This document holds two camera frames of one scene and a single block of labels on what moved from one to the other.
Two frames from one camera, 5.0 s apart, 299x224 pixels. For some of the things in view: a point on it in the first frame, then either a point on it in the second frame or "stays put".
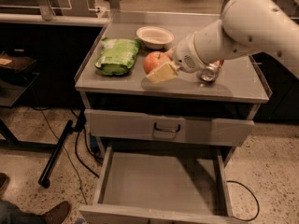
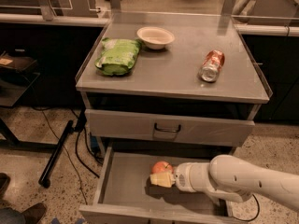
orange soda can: (209, 72) stays put
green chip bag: (117, 55) stays put
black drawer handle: (166, 130) stays put
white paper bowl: (154, 37) stays put
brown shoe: (58, 214) → (34, 214)
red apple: (155, 60) → (161, 167)
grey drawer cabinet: (164, 137) stays put
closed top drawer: (171, 127) stays put
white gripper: (184, 55) → (181, 177)
